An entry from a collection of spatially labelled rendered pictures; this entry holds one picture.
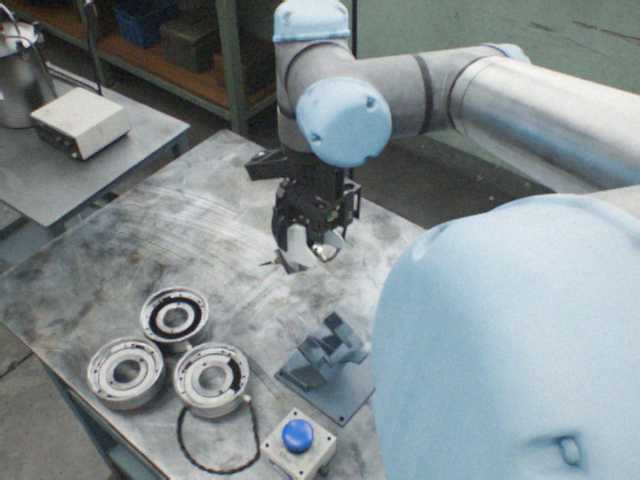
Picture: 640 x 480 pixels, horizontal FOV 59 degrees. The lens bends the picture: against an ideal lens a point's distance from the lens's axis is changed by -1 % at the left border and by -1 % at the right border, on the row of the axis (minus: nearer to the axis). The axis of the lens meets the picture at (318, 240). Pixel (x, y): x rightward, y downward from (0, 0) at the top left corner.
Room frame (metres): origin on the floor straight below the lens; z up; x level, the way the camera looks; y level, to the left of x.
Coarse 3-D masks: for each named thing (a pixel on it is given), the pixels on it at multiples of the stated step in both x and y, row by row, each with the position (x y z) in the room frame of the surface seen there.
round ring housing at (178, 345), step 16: (176, 288) 0.58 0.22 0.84; (192, 288) 0.58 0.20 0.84; (144, 304) 0.54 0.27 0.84; (176, 304) 0.55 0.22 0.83; (144, 320) 0.52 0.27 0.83; (160, 320) 0.52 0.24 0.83; (192, 320) 0.52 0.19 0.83; (208, 320) 0.52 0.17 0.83; (144, 336) 0.50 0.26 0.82; (192, 336) 0.49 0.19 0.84; (176, 352) 0.48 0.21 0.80
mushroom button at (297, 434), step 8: (288, 424) 0.33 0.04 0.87; (296, 424) 0.33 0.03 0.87; (304, 424) 0.33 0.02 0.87; (288, 432) 0.32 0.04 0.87; (296, 432) 0.32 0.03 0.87; (304, 432) 0.32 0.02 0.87; (312, 432) 0.32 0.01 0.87; (288, 440) 0.31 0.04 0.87; (296, 440) 0.31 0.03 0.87; (304, 440) 0.31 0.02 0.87; (312, 440) 0.31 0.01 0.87; (296, 448) 0.30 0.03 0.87; (304, 448) 0.30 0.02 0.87
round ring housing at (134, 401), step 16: (128, 336) 0.48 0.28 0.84; (96, 352) 0.46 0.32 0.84; (112, 352) 0.46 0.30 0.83; (160, 352) 0.46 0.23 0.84; (96, 368) 0.44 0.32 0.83; (112, 368) 0.44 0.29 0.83; (128, 368) 0.45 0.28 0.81; (144, 368) 0.44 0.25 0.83; (160, 368) 0.43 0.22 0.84; (96, 384) 0.41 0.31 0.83; (112, 384) 0.41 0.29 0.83; (128, 384) 0.41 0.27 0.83; (160, 384) 0.42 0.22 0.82; (112, 400) 0.38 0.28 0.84; (128, 400) 0.38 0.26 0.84; (144, 400) 0.39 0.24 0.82
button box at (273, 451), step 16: (288, 416) 0.36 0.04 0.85; (304, 416) 0.36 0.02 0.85; (320, 432) 0.33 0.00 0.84; (272, 448) 0.31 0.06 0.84; (288, 448) 0.31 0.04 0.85; (320, 448) 0.31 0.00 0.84; (272, 464) 0.30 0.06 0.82; (288, 464) 0.29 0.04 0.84; (304, 464) 0.29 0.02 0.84; (320, 464) 0.30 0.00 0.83
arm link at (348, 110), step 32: (320, 64) 0.47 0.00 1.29; (352, 64) 0.47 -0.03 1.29; (384, 64) 0.47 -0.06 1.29; (416, 64) 0.47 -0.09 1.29; (288, 96) 0.49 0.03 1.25; (320, 96) 0.42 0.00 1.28; (352, 96) 0.41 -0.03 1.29; (384, 96) 0.44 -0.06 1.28; (416, 96) 0.44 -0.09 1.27; (320, 128) 0.40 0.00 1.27; (352, 128) 0.40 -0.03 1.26; (384, 128) 0.41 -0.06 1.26; (416, 128) 0.44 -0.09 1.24; (352, 160) 0.40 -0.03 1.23
